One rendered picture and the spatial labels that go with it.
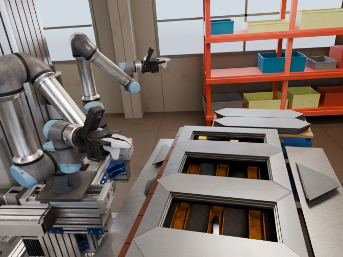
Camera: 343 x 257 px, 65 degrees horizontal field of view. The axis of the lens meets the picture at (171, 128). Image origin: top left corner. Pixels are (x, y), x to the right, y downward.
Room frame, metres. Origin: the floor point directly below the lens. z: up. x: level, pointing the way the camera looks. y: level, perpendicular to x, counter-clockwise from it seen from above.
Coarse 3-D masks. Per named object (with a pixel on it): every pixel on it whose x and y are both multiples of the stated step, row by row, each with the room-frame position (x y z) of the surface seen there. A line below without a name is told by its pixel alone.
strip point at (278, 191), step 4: (272, 184) 1.22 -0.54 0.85; (276, 184) 1.22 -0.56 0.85; (272, 188) 1.19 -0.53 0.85; (276, 188) 1.18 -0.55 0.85; (280, 188) 1.18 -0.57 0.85; (276, 192) 1.15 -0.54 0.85; (280, 192) 1.15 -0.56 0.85; (284, 192) 1.15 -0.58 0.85; (288, 192) 1.14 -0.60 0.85; (276, 196) 1.12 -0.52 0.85; (280, 196) 1.12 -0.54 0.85
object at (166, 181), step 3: (171, 174) 1.39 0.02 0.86; (165, 177) 1.36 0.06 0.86; (168, 177) 1.36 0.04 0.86; (171, 177) 1.35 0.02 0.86; (162, 180) 1.33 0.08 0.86; (165, 180) 1.33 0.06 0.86; (168, 180) 1.33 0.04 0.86; (162, 183) 1.30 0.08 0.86; (165, 183) 1.30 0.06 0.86; (168, 183) 1.30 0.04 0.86; (165, 186) 1.27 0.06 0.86; (168, 186) 1.27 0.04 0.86
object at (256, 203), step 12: (192, 132) 1.96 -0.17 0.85; (204, 132) 1.95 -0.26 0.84; (216, 132) 1.93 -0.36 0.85; (228, 132) 1.91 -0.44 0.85; (192, 156) 1.63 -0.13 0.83; (204, 156) 1.61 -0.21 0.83; (216, 156) 1.59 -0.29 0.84; (228, 156) 1.57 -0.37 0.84; (240, 156) 1.56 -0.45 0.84; (252, 156) 1.54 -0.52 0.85; (180, 168) 1.47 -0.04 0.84; (180, 192) 1.21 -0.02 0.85; (168, 204) 1.15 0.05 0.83; (228, 204) 1.13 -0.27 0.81; (240, 204) 1.11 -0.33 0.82; (252, 204) 1.10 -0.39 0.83; (264, 204) 1.09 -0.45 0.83; (276, 204) 1.07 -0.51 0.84; (276, 216) 1.00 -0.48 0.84; (276, 228) 0.93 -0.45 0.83
